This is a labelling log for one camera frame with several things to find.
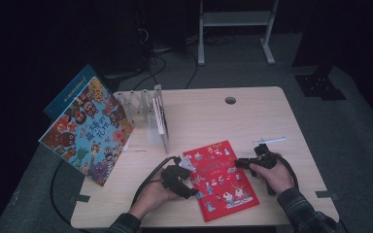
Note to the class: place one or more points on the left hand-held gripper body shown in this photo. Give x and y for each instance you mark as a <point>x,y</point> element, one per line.
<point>175,176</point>

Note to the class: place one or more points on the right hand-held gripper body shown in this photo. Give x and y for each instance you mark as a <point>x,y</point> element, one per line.
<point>265,160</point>

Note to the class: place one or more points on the red picture book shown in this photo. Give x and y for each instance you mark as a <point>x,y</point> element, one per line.
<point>223,181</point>

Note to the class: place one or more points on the white caterpillar picture book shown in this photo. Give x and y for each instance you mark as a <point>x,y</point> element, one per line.
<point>160,116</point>

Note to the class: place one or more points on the translucent white book rack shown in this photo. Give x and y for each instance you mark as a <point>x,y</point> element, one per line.
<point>141,110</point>

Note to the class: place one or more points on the light blue animals picture book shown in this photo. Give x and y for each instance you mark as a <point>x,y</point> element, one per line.
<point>87,136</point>

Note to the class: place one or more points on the dark blue monster picture book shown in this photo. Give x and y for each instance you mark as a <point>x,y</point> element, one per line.
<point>66,92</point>

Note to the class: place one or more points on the person's right hand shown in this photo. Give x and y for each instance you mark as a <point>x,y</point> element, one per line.
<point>277,179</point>

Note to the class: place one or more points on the person's left hand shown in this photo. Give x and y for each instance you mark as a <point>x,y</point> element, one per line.
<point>152,200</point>

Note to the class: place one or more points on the grey tape strip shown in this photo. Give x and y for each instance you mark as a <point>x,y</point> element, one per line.
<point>327,194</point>
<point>82,198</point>

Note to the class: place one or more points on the black square floor plate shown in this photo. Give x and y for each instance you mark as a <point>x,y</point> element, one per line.
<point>319,86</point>

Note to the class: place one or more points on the black stand base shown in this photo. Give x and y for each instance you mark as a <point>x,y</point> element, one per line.
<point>123,77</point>

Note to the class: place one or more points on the white metal stand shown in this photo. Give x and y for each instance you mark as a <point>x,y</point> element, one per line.
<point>236,18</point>

